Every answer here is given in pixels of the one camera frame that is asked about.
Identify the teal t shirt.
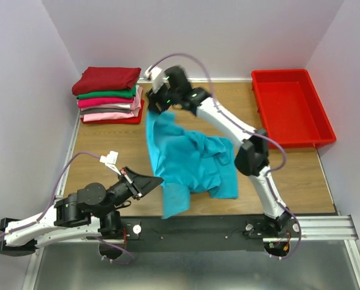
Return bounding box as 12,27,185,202
146,112,239,219

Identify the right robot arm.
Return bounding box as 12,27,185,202
144,66,292,236

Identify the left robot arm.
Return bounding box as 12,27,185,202
0,167,164,257

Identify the green folded shirt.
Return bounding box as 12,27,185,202
77,84,138,100

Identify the dark red folded shirt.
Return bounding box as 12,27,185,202
72,66,141,96

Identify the grey folded shirt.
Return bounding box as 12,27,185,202
80,108,132,115

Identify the magenta folded shirt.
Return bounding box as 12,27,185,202
77,97,134,108

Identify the red plastic bin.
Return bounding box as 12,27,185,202
251,69,336,149

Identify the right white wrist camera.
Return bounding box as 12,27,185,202
144,65,167,93

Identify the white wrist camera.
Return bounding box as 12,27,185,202
144,65,167,93
100,150,121,175

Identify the back aluminium rail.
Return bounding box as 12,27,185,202
137,77,253,83

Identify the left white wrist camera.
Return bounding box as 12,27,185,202
100,150,121,175

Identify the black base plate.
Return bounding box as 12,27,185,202
86,214,301,254

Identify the aluminium frame rail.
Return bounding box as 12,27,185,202
37,216,358,248

